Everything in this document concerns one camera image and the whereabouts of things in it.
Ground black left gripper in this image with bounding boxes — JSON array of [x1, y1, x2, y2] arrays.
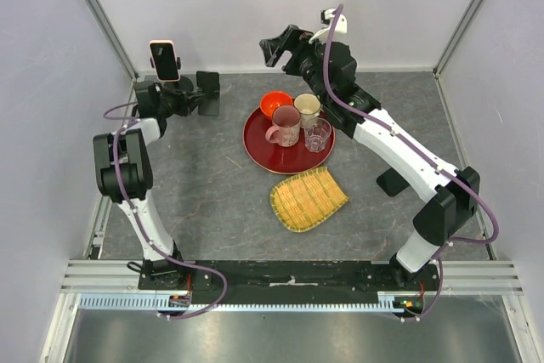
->
[[156, 87, 206, 119]]

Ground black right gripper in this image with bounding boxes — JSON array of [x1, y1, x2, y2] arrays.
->
[[260, 24, 335, 105]]

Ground pink-cased smartphone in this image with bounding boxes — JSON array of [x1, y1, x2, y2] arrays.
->
[[149, 40, 180, 82]]

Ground black folding phone stand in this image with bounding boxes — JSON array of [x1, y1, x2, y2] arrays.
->
[[188, 71, 221, 116]]

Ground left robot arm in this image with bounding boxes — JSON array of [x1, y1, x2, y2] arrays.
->
[[93, 77, 196, 290]]

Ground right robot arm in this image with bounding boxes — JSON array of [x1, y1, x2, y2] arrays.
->
[[259, 25, 480, 290]]

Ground orange bowl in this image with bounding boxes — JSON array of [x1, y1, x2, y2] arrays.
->
[[259, 91, 293, 119]]

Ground cream cup with dark rim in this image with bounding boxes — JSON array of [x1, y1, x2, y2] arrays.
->
[[294, 94, 321, 129]]

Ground pink floral mug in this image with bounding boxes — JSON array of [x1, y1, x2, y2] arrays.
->
[[265, 105, 301, 147]]

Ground clear glass tumbler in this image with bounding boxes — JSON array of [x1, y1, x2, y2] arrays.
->
[[304, 118, 332, 153]]

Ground round red tray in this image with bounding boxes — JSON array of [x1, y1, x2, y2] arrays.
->
[[242, 108, 336, 174]]

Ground woven bamboo mat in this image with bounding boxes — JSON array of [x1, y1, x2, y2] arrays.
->
[[269, 167, 349, 233]]

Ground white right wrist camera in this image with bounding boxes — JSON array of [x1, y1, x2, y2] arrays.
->
[[309, 4, 348, 44]]

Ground aluminium frame rail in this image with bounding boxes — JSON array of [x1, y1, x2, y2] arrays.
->
[[61, 259, 139, 293]]

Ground grey slotted cable duct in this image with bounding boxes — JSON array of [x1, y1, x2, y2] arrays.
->
[[78, 291, 426, 312]]

